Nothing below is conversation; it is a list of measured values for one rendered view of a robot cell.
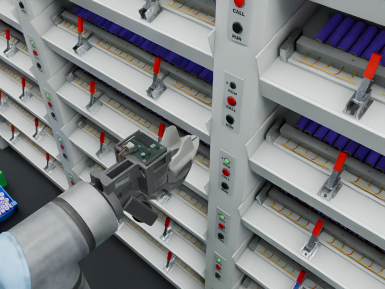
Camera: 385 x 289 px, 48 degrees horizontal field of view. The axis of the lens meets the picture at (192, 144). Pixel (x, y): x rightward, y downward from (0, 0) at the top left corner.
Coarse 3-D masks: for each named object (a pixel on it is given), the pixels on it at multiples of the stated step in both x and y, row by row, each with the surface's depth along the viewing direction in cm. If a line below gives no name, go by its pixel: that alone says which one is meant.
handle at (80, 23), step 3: (78, 18) 105; (81, 18) 105; (78, 21) 105; (81, 21) 105; (78, 24) 106; (81, 24) 105; (78, 27) 106; (81, 27) 106; (78, 30) 106; (81, 30) 106; (78, 33) 107; (81, 33) 107; (78, 36) 107; (81, 36) 107; (78, 39) 108; (78, 42) 108; (81, 42) 109; (78, 45) 109
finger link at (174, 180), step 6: (180, 168) 70; (186, 168) 71; (168, 174) 69; (174, 174) 69; (180, 174) 69; (186, 174) 70; (168, 180) 68; (174, 180) 68; (180, 180) 69; (168, 186) 68; (174, 186) 68; (168, 192) 68
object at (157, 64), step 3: (156, 57) 92; (159, 57) 92; (156, 60) 92; (159, 60) 92; (156, 63) 92; (159, 63) 92; (156, 66) 93; (159, 66) 93; (156, 69) 93; (159, 69) 93; (156, 72) 93; (156, 75) 94; (153, 78) 95; (156, 78) 94; (153, 81) 95; (156, 81) 95; (153, 84) 95; (156, 84) 96; (153, 87) 96
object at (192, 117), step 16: (64, 0) 118; (48, 16) 116; (48, 32) 117; (64, 32) 116; (64, 48) 112; (96, 48) 110; (112, 48) 108; (80, 64) 112; (96, 64) 107; (112, 64) 105; (144, 64) 103; (112, 80) 104; (128, 80) 101; (144, 80) 100; (176, 80) 98; (144, 96) 98; (160, 96) 97; (176, 96) 96; (192, 96) 95; (160, 112) 98; (176, 112) 93; (192, 112) 92; (208, 112) 91; (192, 128) 92; (208, 128) 86
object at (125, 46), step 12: (72, 24) 116; (84, 24) 112; (84, 36) 112; (96, 36) 111; (108, 36) 107; (108, 48) 107; (120, 48) 106; (132, 48) 103; (144, 60) 102; (180, 72) 96; (192, 84) 94; (204, 84) 92
